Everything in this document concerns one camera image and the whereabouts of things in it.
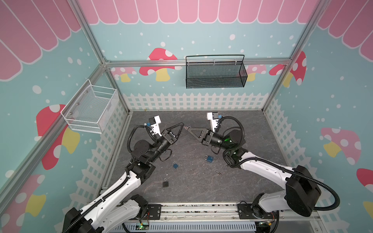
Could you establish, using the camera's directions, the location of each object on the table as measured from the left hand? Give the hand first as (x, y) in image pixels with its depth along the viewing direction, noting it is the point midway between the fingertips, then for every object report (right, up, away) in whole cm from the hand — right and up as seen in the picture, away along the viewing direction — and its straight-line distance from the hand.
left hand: (185, 127), depth 62 cm
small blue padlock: (-8, -25, +29) cm, 39 cm away
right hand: (+1, -2, -1) cm, 2 cm away
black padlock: (-13, -33, +21) cm, 41 cm away
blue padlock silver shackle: (+14, -20, +31) cm, 40 cm away
